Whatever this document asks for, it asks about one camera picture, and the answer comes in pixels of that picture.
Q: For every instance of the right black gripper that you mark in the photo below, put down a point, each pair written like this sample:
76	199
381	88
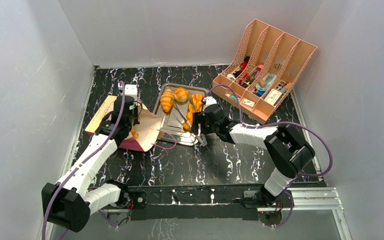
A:
198	120

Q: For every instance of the blue tape roll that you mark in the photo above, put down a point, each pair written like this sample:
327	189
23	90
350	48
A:
264	84

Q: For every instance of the pink capped dark bottle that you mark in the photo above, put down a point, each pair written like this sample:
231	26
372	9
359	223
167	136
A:
249	78

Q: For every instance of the silver metal tray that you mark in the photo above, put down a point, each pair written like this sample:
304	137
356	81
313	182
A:
172	122

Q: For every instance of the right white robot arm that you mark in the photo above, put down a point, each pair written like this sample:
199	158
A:
288	149

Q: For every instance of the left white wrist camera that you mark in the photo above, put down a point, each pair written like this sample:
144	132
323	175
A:
130	90

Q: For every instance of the small white packet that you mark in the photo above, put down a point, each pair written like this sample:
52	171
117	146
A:
248	103

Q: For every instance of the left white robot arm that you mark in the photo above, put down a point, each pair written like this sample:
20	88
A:
69	203

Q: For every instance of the round orange fake bun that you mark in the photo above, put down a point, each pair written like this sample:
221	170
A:
181	95

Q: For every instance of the pink desk file organizer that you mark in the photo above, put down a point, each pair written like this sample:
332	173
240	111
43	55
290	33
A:
279	52

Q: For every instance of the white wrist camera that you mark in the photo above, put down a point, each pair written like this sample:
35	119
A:
130	90
209	100

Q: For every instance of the white label card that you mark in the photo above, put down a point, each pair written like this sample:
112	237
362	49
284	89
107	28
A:
273	97

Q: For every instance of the orange fake croissant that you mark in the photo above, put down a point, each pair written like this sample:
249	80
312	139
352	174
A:
166	100

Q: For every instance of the long fake twisted bread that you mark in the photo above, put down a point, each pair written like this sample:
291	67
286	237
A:
195	105

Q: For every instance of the pink paper bag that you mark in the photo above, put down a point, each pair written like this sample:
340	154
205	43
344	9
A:
142	137

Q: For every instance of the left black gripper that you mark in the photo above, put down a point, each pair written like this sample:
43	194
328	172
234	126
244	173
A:
136	111

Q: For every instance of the red black bottle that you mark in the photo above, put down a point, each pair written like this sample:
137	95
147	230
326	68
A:
241	67

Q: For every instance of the small green white tube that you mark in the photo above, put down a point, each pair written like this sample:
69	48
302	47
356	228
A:
233	97

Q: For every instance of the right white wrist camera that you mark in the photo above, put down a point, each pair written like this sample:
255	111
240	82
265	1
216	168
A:
209	100

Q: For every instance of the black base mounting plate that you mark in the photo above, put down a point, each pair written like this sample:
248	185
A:
201	202

